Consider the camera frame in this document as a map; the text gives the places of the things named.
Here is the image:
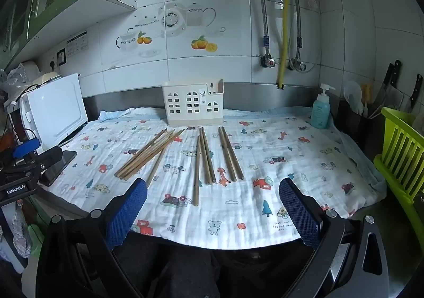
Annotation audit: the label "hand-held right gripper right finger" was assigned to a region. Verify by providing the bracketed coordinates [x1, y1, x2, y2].
[279, 178, 390, 298]

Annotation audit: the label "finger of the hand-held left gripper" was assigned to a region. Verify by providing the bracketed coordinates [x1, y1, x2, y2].
[12, 138, 42, 159]
[19, 146, 64, 183]

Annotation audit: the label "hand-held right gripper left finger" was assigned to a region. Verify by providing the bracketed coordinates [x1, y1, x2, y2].
[36, 178, 156, 298]

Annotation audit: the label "white plastic utensil basket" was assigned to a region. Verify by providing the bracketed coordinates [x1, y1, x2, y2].
[162, 79, 224, 126]

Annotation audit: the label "person's left forearm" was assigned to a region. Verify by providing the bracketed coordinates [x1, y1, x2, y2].
[10, 205, 34, 257]

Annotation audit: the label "black flat device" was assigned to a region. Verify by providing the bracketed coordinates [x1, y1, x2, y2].
[40, 150, 78, 187]

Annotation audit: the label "white cartoon printed cloth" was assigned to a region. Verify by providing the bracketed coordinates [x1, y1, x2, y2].
[55, 106, 387, 250]

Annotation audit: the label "clear plastic bag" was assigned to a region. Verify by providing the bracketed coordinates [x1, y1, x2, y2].
[0, 63, 28, 100]

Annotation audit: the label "beige round lid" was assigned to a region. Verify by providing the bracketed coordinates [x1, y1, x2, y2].
[33, 72, 63, 85]

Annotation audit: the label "white round appliance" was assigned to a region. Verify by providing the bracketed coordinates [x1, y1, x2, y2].
[20, 60, 41, 79]

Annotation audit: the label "person's dark trouser legs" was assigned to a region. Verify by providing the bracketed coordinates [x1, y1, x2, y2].
[113, 232, 315, 298]

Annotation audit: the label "dark utensil holder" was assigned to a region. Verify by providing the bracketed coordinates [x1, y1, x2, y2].
[338, 99, 385, 154]

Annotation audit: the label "teal pump soap bottle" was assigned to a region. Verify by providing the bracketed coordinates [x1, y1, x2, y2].
[310, 83, 336, 130]

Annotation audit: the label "green plastic dish rack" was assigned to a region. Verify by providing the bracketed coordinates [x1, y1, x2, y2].
[374, 106, 424, 236]

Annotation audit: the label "white plastic spatula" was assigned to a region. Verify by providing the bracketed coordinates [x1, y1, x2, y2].
[343, 81, 364, 116]

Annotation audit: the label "metal water valve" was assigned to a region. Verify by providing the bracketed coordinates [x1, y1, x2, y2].
[289, 57, 309, 72]

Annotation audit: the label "metal valve with red knob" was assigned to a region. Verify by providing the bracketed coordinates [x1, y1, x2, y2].
[260, 53, 276, 69]

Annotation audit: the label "white wall label sticker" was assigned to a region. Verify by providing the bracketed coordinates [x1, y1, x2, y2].
[65, 31, 90, 58]

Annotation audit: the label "black handled knife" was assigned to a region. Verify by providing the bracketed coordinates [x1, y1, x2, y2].
[405, 73, 424, 114]
[387, 60, 404, 111]
[374, 64, 395, 115]

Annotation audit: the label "yellow gas hose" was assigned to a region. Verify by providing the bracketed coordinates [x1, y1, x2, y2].
[277, 0, 294, 91]

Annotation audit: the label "braided metal hose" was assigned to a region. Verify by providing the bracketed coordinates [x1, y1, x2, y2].
[293, 0, 305, 61]
[240, 0, 270, 54]

